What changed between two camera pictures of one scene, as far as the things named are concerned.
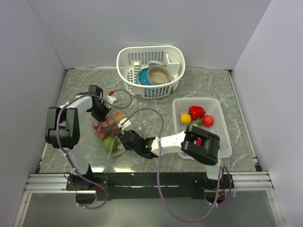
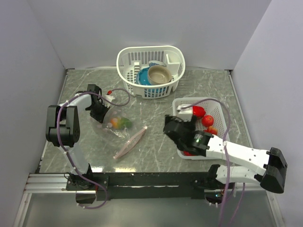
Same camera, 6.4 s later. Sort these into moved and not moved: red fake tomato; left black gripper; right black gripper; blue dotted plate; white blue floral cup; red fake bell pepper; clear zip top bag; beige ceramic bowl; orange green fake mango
Moved: right black gripper; clear zip top bag; orange green fake mango
Not moved: left black gripper; red fake tomato; blue dotted plate; beige ceramic bowl; white blue floral cup; red fake bell pepper
